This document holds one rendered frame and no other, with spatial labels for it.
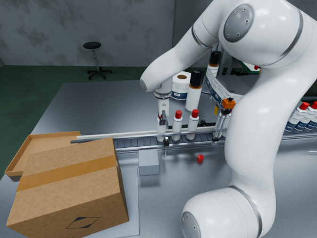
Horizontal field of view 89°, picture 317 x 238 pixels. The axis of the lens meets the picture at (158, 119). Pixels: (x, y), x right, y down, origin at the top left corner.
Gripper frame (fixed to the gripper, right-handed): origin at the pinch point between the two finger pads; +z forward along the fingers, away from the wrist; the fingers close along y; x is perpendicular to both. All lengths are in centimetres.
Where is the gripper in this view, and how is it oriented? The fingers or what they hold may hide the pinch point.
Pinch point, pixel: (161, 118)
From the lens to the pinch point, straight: 86.9
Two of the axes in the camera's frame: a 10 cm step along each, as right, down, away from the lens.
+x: -9.9, 0.7, -1.0
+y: -1.2, -6.6, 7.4
